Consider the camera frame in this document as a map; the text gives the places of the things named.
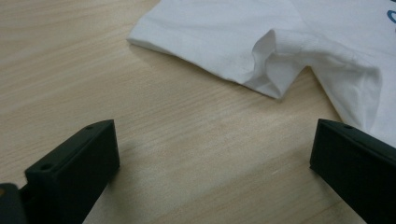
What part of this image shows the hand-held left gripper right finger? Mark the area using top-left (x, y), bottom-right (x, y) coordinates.
top-left (309, 118), bottom-right (396, 224)

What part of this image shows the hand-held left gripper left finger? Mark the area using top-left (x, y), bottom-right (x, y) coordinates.
top-left (24, 119), bottom-right (120, 224)

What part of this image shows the white printed T-shirt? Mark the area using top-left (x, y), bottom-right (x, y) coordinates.
top-left (126, 0), bottom-right (396, 148)

